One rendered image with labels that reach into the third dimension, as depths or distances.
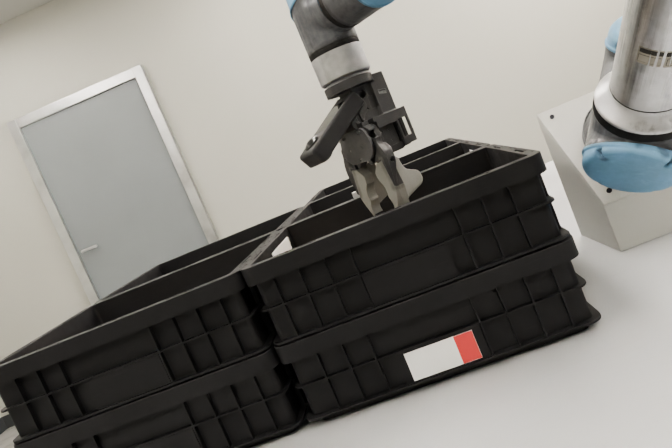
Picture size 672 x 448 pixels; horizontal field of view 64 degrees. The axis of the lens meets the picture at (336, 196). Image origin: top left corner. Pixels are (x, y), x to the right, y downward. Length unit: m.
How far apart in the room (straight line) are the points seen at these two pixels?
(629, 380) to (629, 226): 0.38
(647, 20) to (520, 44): 3.53
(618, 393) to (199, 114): 3.69
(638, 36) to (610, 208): 0.37
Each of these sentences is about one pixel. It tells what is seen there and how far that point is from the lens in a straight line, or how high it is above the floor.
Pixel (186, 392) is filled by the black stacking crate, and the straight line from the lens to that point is 0.77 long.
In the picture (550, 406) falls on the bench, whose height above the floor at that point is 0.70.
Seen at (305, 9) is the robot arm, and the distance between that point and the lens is 0.76.
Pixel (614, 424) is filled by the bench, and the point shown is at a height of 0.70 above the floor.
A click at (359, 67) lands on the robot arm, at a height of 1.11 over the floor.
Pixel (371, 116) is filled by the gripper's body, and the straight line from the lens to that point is 0.77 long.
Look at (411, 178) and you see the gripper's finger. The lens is 0.76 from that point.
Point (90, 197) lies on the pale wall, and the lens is 4.35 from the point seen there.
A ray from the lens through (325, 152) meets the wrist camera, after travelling 0.70.
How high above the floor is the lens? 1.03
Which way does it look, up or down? 5 degrees down
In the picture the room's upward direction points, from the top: 23 degrees counter-clockwise
